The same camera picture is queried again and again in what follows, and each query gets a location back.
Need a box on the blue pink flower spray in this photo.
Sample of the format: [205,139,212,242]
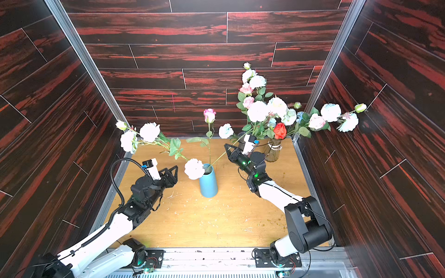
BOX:
[294,103,367,138]

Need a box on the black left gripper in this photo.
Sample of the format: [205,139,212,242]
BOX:
[144,166,177,210]

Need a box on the clear ribbed glass vase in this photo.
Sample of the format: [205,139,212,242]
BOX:
[265,139,282,162]

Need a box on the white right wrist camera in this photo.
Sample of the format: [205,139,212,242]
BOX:
[242,134,259,156]

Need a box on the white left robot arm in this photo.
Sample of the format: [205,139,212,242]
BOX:
[32,161,178,278]

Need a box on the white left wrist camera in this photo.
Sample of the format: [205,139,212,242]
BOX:
[142,158,161,180]

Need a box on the blue carnation flower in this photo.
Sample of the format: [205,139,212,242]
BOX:
[210,123,244,167]

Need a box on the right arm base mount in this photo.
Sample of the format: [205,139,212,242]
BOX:
[251,248,302,268]

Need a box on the black coiled left cable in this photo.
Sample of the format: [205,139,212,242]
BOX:
[81,158,147,244]

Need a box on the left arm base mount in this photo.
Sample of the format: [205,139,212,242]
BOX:
[123,239,165,271]

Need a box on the red rose flower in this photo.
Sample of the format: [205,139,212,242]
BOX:
[273,123,287,140]

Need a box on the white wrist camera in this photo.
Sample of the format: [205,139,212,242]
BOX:
[142,158,161,180]
[242,134,259,156]

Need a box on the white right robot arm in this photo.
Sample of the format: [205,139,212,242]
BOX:
[224,144,333,264]

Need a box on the pink rose bud stem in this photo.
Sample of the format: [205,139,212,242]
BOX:
[186,108,216,164]

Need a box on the teal ceramic vase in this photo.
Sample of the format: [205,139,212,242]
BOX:
[199,163,218,198]

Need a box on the white peony flower spray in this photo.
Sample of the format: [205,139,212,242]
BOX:
[115,120,205,180]

